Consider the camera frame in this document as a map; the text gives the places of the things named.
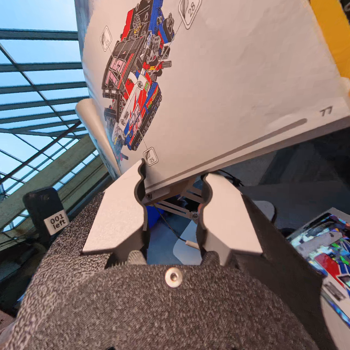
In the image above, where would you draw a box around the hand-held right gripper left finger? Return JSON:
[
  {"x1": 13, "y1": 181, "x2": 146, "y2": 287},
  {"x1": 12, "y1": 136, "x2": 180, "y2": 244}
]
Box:
[{"x1": 81, "y1": 158, "x2": 150, "y2": 263}]

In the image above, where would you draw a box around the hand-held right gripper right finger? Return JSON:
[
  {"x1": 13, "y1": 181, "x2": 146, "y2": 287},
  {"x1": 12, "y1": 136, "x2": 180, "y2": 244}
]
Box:
[{"x1": 196, "y1": 172, "x2": 264, "y2": 267}]

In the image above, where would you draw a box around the white stand base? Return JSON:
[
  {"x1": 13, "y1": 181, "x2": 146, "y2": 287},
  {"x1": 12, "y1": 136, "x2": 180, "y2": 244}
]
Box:
[{"x1": 142, "y1": 175, "x2": 276, "y2": 266}]

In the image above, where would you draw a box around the shiny sticker sheet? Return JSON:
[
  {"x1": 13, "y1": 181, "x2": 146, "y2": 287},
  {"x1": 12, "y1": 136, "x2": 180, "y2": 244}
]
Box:
[{"x1": 287, "y1": 214, "x2": 350, "y2": 324}]

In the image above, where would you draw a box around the white instruction booklet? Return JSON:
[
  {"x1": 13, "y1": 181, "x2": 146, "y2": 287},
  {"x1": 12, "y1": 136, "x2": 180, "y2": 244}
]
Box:
[{"x1": 75, "y1": 0, "x2": 350, "y2": 190}]

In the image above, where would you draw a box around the thin white cable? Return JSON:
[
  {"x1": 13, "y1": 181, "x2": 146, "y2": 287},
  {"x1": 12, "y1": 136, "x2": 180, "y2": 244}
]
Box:
[{"x1": 177, "y1": 236, "x2": 201, "y2": 250}]

